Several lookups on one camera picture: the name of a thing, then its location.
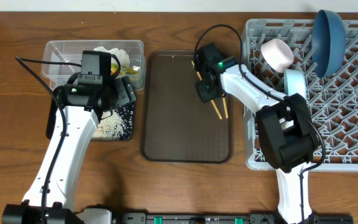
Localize wooden chopstick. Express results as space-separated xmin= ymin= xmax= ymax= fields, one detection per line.
xmin=191 ymin=61 xmax=223 ymax=119
xmin=222 ymin=96 xmax=229 ymax=119

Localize green snack wrapper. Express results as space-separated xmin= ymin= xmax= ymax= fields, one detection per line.
xmin=111 ymin=64 xmax=140 ymax=75

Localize rice food waste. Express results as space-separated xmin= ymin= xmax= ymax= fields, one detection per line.
xmin=91 ymin=104 xmax=135 ymax=141

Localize white napkin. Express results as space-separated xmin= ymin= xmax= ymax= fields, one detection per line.
xmin=93 ymin=46 xmax=130 ymax=67

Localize white pink bowl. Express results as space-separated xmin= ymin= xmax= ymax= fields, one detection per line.
xmin=260 ymin=39 xmax=294 ymax=73

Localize light blue bowl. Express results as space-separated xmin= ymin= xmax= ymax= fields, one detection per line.
xmin=284 ymin=69 xmax=306 ymax=99

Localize dark blue plate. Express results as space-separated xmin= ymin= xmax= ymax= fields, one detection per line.
xmin=311 ymin=9 xmax=346 ymax=78

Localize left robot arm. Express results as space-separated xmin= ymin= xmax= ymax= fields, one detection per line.
xmin=2 ymin=50 xmax=136 ymax=223

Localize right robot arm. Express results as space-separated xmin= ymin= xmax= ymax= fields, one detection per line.
xmin=193 ymin=43 xmax=323 ymax=223

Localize grey dishwasher rack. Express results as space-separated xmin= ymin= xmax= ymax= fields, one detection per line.
xmin=242 ymin=19 xmax=358 ymax=172

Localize black tray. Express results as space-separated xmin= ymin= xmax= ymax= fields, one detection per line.
xmin=47 ymin=83 xmax=136 ymax=142

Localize clear plastic bin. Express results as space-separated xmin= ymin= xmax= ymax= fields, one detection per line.
xmin=42 ymin=40 xmax=145 ymax=90

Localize brown serving tray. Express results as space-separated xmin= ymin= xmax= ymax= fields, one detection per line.
xmin=140 ymin=50 xmax=233 ymax=164

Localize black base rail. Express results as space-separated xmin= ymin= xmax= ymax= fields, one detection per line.
xmin=113 ymin=212 xmax=354 ymax=224

